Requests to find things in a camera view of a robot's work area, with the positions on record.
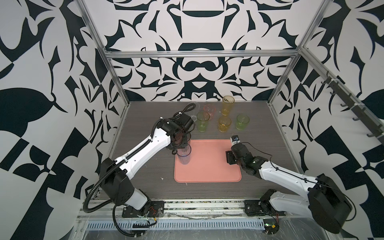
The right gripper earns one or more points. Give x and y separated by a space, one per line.
229 156

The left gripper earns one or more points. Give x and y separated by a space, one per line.
172 146

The dark smoky glass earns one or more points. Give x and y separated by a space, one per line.
187 139

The blue glass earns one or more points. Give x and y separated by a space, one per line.
184 154

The pink tray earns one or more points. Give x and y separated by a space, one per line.
208 164

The clear glass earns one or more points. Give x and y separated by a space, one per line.
195 111

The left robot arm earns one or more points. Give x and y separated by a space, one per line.
116 175

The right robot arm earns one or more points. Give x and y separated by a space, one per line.
318 198

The green glass left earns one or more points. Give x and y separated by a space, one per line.
202 121

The green glass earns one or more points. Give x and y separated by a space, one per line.
202 121
242 121

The short amber glass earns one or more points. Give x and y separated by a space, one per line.
224 123

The green glass right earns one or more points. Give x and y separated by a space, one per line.
242 121

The pink glass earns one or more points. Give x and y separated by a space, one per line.
210 109

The tall amber glass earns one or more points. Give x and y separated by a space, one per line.
227 105

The small circuit board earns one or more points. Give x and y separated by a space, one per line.
271 227

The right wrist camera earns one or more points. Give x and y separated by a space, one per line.
235 140

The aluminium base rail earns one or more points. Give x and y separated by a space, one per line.
215 208

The white cable duct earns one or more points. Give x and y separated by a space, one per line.
181 224

